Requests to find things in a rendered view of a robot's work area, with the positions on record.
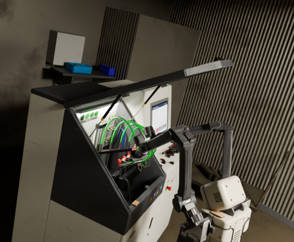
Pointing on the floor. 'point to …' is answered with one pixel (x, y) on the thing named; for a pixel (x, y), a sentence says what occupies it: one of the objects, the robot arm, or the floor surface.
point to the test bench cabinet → (77, 227)
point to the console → (174, 176)
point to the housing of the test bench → (44, 153)
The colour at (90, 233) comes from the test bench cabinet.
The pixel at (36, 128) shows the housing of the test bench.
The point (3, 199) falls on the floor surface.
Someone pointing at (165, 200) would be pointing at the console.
